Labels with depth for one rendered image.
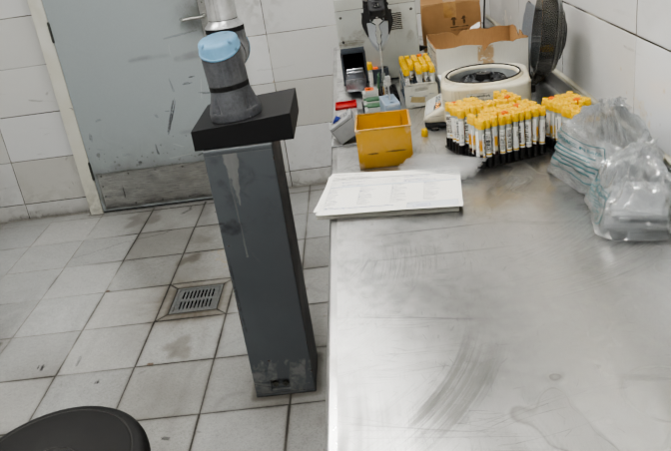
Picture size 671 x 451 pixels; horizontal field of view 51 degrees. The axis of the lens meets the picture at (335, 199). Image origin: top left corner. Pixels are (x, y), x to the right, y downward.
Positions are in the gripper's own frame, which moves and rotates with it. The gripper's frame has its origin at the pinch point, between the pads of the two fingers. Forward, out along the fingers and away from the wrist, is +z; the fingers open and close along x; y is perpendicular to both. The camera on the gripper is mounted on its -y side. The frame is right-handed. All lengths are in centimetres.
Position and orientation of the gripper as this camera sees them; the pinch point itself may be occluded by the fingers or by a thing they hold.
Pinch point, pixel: (379, 47)
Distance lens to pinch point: 213.3
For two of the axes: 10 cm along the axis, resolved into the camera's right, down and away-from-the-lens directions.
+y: -0.1, -3.9, 9.2
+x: -9.9, 1.3, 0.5
